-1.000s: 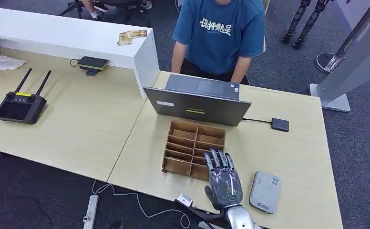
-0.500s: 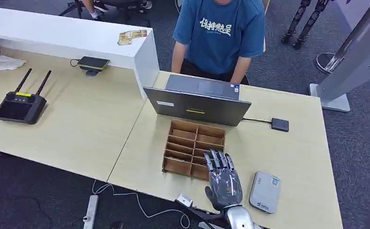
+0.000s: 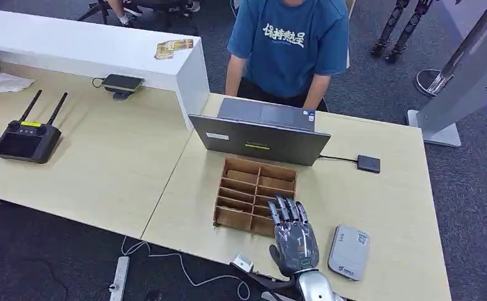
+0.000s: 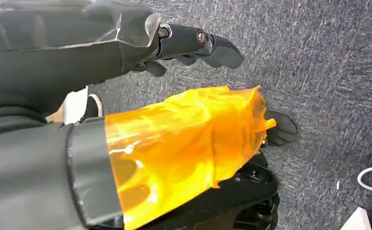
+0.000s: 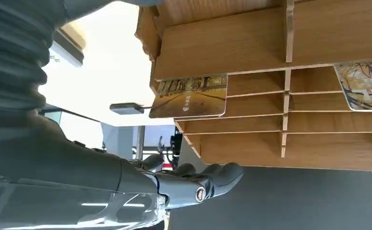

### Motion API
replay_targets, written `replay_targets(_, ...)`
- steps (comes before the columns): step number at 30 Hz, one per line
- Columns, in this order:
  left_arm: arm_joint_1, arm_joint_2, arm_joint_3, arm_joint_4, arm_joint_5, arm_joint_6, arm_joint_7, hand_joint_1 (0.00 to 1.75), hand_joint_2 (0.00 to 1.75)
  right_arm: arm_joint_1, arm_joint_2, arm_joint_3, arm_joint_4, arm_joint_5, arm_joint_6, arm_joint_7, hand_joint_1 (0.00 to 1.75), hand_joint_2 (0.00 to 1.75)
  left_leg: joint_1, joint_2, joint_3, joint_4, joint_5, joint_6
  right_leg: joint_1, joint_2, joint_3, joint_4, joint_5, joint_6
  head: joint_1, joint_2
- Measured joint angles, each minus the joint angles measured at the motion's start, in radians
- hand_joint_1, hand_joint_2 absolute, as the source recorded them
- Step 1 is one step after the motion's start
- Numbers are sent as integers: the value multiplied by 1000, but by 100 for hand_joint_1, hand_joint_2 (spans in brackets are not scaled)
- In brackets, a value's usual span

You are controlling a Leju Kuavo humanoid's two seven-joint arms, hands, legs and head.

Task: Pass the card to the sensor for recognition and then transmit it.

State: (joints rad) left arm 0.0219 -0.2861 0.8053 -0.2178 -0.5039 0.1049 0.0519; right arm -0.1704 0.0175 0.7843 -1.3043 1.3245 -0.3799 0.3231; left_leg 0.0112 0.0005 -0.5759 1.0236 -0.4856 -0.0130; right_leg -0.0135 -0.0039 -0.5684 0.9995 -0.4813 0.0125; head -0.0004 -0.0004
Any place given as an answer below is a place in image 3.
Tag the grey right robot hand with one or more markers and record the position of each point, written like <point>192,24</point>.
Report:
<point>295,245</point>

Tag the flat grey portable device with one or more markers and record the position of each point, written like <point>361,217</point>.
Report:
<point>348,253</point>

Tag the wooden compartment card box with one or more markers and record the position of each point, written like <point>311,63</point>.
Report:
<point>243,195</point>

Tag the grey laptop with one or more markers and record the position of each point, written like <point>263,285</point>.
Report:
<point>264,141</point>

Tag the small black adapter box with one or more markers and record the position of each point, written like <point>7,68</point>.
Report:
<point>368,164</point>

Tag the white power strip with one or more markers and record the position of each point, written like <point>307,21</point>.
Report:
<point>119,278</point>

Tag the person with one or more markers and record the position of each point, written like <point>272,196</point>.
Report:
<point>121,12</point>
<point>289,50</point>

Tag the dark pole with round base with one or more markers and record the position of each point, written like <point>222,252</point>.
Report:
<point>432,83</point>

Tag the grey kiosk stand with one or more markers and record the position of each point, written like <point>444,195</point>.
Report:
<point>464,91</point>

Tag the black robot leg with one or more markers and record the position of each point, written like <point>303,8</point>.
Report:
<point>389,29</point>
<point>407,33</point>

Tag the black phone on stand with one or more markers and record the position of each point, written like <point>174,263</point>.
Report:
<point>122,83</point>

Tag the black remote controller with antennas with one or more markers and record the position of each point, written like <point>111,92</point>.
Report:
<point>26,142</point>

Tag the white desk partition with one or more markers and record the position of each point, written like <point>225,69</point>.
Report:
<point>81,50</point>

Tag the black office chair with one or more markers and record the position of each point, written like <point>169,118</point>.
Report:
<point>98,10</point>

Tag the white crumpled tissue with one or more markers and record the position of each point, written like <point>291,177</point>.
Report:
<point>5,83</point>

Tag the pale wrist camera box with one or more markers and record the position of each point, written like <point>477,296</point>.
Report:
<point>242,263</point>

